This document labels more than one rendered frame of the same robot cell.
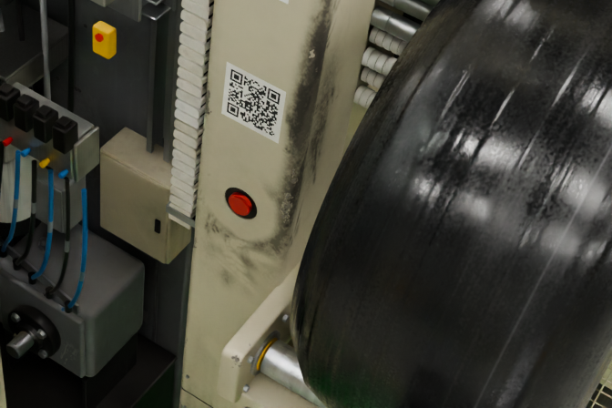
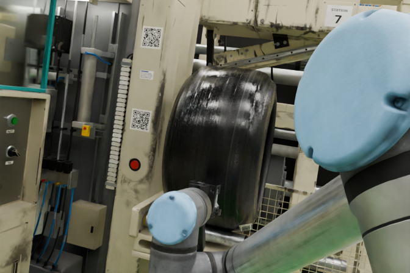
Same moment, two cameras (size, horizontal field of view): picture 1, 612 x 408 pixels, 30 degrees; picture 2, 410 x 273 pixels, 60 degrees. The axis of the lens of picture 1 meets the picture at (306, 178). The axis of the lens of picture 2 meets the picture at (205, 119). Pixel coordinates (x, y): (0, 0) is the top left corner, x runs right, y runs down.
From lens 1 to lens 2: 81 cm
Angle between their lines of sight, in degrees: 43
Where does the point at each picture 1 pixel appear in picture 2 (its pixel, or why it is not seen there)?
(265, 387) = (146, 232)
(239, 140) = (135, 137)
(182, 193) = (112, 173)
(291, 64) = (154, 100)
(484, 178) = (219, 83)
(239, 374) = (138, 218)
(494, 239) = (226, 94)
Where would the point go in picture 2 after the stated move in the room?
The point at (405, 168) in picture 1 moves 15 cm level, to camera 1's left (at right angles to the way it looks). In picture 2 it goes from (197, 86) to (147, 78)
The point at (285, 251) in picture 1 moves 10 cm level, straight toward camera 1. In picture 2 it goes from (150, 181) to (151, 188)
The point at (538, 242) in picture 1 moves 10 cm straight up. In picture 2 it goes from (238, 92) to (243, 58)
